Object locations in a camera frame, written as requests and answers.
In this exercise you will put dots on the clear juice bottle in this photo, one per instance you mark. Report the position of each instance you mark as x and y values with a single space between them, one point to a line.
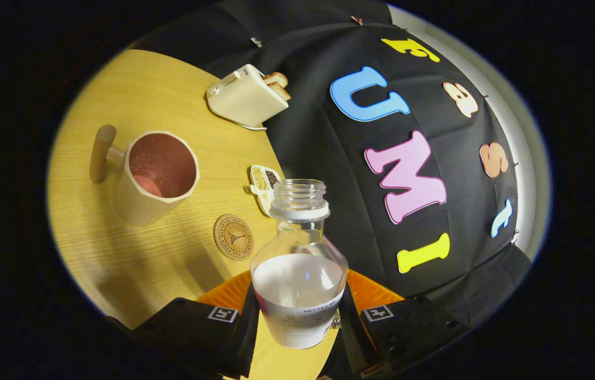
297 285

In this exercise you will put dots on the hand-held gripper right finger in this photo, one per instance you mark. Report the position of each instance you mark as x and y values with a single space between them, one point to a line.
413 330

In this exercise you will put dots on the white cloth clip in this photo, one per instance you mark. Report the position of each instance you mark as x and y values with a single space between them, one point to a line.
256 41

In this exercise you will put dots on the cream toaster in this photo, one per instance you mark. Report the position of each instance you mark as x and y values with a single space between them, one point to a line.
242 100

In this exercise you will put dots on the round cork coaster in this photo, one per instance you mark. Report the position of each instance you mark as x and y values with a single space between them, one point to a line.
233 237

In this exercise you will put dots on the white divided seasoning dish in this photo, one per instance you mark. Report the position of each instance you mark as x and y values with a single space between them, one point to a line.
260 182

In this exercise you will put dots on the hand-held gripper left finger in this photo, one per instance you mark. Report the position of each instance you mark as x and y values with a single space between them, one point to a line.
186 327

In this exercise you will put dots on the wooden table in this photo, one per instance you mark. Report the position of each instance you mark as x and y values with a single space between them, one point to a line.
133 264

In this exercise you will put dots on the red cloth clip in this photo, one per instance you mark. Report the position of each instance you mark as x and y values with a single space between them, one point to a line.
355 20

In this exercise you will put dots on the toast slice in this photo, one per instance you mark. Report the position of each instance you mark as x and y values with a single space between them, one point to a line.
280 91
276 79

